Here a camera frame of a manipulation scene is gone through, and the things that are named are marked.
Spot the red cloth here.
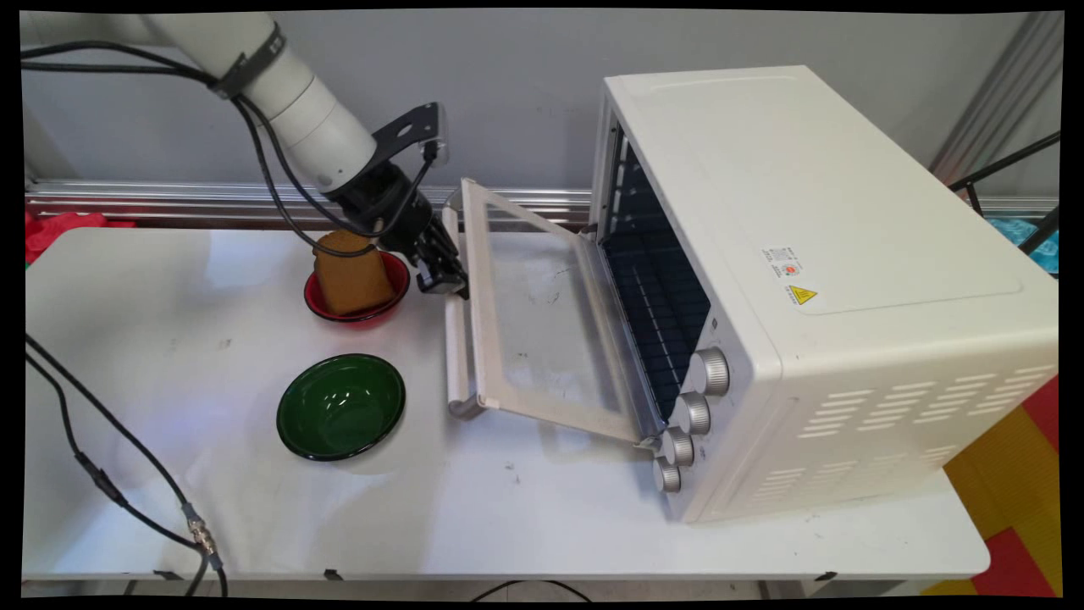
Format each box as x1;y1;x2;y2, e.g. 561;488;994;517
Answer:
25;210;136;265

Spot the white printed label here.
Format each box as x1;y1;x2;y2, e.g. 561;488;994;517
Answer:
760;246;805;280

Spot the glass oven door with handle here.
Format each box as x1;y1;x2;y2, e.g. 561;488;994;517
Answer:
442;178;666;446

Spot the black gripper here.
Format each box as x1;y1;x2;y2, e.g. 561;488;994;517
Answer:
326;161;469;297

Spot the black cable with inline joint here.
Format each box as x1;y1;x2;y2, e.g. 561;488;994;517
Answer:
21;59;441;598

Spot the aluminium profile rail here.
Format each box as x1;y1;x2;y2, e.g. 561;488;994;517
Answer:
25;180;1059;234

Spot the white toaster oven body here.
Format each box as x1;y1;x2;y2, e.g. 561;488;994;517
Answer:
590;65;1059;524

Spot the green enamel bowl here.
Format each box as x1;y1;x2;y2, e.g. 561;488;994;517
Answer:
276;353;407;463

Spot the black cable strap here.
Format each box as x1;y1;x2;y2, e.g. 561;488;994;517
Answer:
209;23;286;101

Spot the red foam floor tile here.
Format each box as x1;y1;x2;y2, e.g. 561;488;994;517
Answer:
970;525;1061;598
1020;375;1061;452

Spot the brown toast bread slice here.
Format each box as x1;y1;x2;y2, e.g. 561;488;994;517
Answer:
312;229;397;317

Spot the red enamel bowl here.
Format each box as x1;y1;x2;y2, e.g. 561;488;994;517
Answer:
303;250;412;324

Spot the black floor cable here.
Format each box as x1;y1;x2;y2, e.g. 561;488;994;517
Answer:
470;579;594;602

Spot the blue patterned object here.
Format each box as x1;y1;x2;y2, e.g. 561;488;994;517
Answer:
987;216;1059;276

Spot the aluminium profile post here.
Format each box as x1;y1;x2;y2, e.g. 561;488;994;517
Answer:
927;13;1064;179

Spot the metal oven rack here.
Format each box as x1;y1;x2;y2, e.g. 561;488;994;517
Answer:
603;229;708;420

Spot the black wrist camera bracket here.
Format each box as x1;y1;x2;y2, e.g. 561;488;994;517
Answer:
370;102;450;170

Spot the yellow foam floor tile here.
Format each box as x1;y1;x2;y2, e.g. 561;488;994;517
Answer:
943;405;1061;543

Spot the black cable with metal connector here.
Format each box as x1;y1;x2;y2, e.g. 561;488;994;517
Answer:
21;41;378;598

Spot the black metal stand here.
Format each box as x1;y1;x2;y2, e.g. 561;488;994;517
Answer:
948;131;1061;255

